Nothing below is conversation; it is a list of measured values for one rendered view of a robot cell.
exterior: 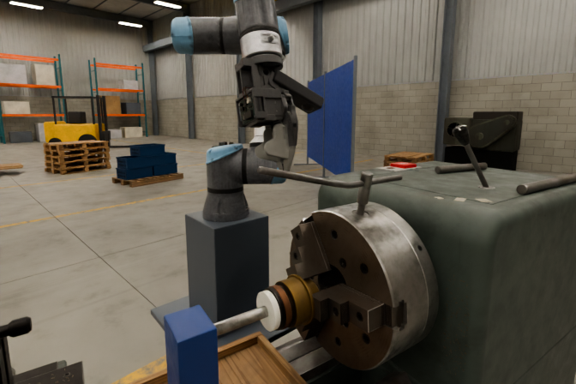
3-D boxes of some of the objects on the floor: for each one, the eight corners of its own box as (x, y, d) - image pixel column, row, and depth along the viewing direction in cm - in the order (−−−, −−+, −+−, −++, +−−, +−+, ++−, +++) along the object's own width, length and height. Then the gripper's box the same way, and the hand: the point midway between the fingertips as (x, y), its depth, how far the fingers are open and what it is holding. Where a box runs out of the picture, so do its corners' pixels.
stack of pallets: (95, 165, 948) (93, 140, 937) (112, 168, 902) (110, 141, 891) (44, 171, 844) (41, 142, 833) (61, 175, 798) (57, 144, 786)
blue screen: (293, 165, 965) (293, 81, 928) (321, 164, 975) (321, 81, 938) (328, 201, 561) (331, 54, 525) (375, 199, 571) (380, 56, 534)
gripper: (228, 69, 63) (243, 181, 62) (249, 49, 56) (267, 176, 54) (267, 72, 68) (282, 177, 67) (292, 54, 60) (309, 171, 59)
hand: (287, 167), depth 62 cm, fingers closed
